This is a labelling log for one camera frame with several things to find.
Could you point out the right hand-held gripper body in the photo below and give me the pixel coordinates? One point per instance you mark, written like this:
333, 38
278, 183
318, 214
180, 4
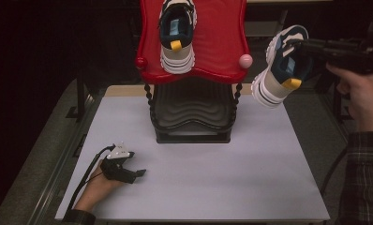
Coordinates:
347, 53

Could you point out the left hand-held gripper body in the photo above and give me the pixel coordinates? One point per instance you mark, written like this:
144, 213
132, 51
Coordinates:
116, 168

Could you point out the white and blue sneaker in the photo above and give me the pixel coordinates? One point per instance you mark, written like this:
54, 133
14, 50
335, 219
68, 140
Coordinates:
281, 78
177, 40

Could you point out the red and black shoe rack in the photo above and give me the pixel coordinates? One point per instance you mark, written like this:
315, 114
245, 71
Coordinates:
219, 37

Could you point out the person's left hand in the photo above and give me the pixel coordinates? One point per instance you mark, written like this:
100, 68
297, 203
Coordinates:
95, 192

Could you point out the person's right hand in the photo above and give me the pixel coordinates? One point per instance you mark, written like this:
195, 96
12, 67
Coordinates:
362, 97

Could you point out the black metal stand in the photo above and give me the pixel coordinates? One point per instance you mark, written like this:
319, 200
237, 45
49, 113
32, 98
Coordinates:
339, 106
80, 97

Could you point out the aluminium frame rail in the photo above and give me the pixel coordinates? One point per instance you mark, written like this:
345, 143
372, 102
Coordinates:
334, 125
55, 175

